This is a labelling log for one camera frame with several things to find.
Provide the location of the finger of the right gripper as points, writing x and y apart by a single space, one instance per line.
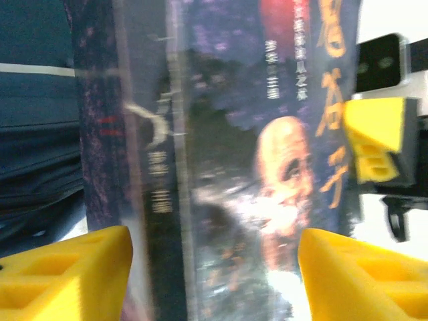
378 133

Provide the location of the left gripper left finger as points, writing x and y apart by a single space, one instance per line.
67 284

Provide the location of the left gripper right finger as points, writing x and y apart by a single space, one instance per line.
361 284

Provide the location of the dark book with face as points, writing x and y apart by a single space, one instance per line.
217 133

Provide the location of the navy blue backpack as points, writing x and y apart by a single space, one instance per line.
33 117

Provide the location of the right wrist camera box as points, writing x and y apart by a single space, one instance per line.
378 63

